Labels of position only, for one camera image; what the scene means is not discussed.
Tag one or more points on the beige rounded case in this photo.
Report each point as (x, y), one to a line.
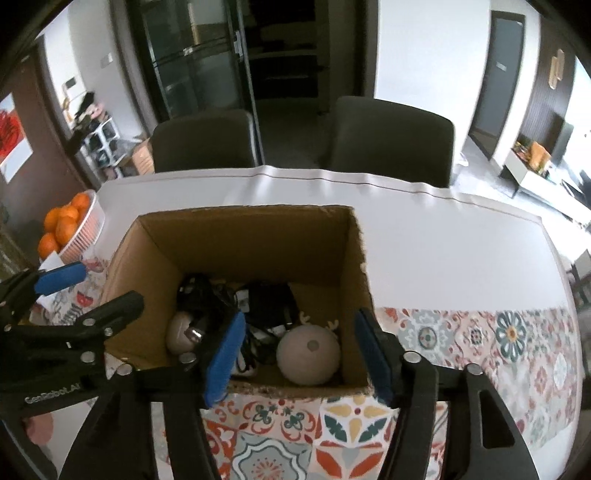
(178, 332)

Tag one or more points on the white fruit basket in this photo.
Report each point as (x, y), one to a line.
(85, 230)

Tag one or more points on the white low sideboard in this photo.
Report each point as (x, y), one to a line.
(535, 180)

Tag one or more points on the white shoe rack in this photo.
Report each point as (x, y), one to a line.
(99, 143)

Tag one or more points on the orange fruit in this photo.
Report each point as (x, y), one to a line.
(47, 245)
(67, 227)
(52, 219)
(81, 201)

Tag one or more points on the brown cardboard box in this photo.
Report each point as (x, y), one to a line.
(249, 244)

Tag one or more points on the black bike light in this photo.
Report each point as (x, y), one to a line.
(196, 334)

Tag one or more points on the white tablecloth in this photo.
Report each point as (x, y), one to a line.
(438, 244)

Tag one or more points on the dark upholstered chair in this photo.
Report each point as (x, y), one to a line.
(392, 138)
(203, 141)

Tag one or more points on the dark glass cabinet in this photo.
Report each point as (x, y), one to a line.
(194, 55)

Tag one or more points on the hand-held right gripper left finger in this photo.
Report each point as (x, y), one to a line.
(226, 355)

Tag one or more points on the gold wall ornament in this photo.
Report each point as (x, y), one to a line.
(557, 69)

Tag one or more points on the person's left hand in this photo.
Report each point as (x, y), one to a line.
(39, 429)

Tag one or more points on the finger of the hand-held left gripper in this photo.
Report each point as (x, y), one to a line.
(60, 277)
(115, 311)

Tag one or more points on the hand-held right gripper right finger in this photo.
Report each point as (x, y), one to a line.
(374, 357)

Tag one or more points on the small brown carton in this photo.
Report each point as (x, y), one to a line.
(143, 159)

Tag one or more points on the dark interior door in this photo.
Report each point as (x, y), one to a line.
(498, 78)

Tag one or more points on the red wall picture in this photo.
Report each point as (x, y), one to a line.
(11, 138)

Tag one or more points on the black charger block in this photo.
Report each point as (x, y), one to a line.
(270, 304)

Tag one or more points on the patterned tile table runner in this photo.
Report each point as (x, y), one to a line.
(461, 341)

